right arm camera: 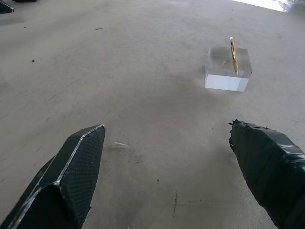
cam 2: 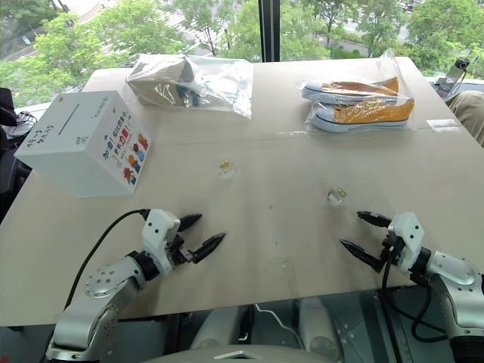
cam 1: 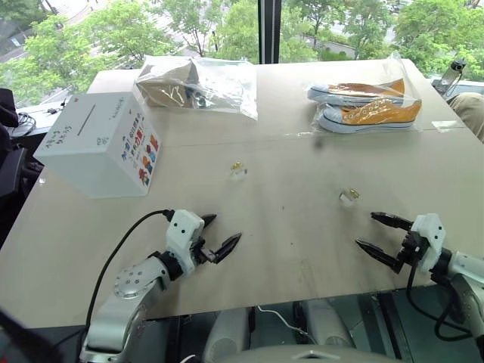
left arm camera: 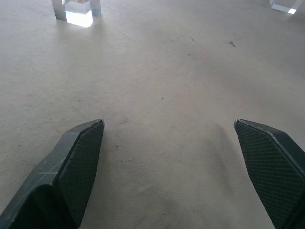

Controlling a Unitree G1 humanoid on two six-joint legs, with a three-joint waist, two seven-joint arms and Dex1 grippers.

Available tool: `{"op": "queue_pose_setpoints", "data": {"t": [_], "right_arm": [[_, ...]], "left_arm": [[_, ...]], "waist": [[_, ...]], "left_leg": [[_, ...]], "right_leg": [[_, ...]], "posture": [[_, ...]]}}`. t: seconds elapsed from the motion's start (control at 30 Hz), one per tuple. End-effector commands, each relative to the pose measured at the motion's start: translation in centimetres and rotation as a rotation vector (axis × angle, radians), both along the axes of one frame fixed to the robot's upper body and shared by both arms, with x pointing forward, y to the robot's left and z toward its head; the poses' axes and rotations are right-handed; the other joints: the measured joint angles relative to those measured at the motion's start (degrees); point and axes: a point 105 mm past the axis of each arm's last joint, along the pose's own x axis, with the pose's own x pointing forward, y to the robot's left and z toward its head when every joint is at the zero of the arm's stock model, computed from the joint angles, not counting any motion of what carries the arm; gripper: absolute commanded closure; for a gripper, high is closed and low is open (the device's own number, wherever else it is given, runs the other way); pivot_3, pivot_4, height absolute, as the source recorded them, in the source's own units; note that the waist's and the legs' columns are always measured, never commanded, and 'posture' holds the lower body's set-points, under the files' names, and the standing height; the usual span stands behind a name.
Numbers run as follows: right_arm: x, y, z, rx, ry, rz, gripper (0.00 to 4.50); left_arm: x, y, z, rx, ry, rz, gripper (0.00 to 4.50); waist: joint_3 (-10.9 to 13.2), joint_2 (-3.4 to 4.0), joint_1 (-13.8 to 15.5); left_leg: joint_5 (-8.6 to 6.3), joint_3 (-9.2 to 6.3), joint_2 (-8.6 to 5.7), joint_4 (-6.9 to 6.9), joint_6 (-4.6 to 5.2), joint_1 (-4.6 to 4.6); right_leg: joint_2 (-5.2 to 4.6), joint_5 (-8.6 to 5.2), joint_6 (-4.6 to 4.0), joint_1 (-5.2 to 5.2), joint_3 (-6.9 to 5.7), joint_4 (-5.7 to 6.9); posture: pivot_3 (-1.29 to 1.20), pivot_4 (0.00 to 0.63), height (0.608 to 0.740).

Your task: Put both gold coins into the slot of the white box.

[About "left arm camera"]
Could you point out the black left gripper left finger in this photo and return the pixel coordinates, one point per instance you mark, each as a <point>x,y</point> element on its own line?
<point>66,171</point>

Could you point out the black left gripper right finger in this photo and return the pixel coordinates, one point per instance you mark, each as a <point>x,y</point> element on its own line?
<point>271,167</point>

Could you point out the clear acrylic block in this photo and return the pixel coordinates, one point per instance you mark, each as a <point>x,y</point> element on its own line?
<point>284,5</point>
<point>75,12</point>

